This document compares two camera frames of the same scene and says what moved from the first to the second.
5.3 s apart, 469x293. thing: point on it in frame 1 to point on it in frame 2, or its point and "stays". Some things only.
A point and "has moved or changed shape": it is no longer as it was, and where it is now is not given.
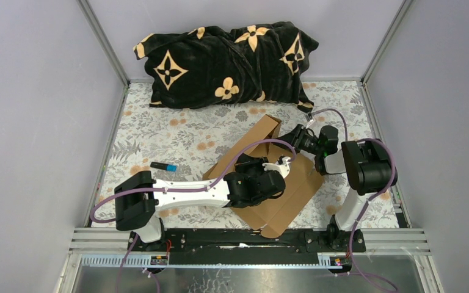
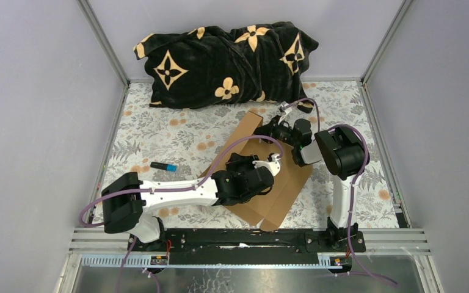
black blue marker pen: [163, 166] stays
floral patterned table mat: [172, 143] stays
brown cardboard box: [271, 215] has moved or changed shape
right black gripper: [298, 133] to [270, 129]
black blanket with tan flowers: [251, 64] stays
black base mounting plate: [248, 247] stays
